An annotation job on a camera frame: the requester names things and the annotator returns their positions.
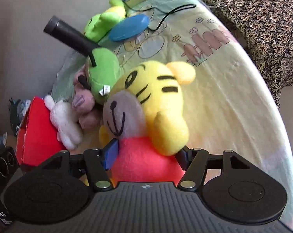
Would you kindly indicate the yellow tiger plush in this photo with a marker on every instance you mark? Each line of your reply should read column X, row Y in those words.
column 144, row 112

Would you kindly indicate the black thermos bottle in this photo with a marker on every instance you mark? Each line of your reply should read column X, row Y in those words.
column 69, row 36

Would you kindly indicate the red cardboard box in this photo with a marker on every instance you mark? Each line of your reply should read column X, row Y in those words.
column 37, row 137

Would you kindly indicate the white plush bunny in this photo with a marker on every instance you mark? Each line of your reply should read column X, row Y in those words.
column 64, row 119

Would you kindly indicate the light green frog plush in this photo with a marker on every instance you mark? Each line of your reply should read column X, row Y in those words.
column 101, row 24

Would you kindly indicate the pink plush bear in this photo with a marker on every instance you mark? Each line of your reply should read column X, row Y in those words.
column 84, row 102

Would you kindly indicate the cartoon print bed sheet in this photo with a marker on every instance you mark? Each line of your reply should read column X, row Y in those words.
column 229, row 105

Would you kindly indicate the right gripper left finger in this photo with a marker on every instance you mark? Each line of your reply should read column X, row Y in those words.
column 94, row 163

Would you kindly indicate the green plush with antennae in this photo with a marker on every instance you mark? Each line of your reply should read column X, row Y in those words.
column 102, row 70

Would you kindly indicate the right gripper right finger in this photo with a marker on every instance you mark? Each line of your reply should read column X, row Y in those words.
column 196, row 163

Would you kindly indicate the patterned dark cushion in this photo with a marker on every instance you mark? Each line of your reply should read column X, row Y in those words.
column 267, row 27

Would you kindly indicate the blue glasses case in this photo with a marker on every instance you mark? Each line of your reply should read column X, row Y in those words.
column 129, row 27

